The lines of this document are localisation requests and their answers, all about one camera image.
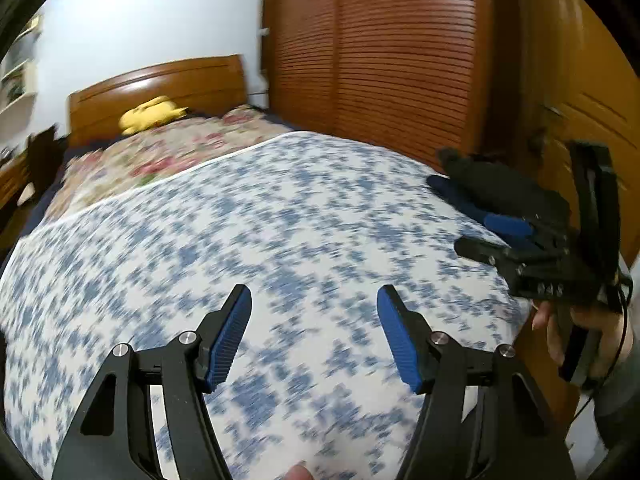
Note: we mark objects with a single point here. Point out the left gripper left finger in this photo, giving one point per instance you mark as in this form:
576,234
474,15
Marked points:
220,335

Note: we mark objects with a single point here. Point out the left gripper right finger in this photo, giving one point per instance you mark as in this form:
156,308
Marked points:
409,337

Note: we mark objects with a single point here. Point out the black coat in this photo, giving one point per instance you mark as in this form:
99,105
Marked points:
503,190

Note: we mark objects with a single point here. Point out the navy blue garment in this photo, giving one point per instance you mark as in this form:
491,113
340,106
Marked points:
498,223

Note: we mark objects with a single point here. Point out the blue floral white bedspread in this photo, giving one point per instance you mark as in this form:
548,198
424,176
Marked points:
314,226

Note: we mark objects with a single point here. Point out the pink floral quilt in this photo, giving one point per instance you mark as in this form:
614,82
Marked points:
156,154

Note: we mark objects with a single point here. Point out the wooden louvered wardrobe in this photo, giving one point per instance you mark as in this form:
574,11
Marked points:
509,80

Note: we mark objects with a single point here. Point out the yellow Pikachu plush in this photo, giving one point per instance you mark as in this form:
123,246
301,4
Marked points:
156,112

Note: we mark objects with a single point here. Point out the dark desk chair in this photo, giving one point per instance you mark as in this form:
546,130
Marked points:
44,159

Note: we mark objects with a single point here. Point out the wooden headboard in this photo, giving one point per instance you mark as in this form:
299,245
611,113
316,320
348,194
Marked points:
212,86

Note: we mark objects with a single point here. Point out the wooden desk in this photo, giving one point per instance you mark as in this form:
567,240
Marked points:
14,176

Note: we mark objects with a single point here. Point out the white wall shelf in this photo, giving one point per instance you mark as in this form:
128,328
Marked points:
19,82

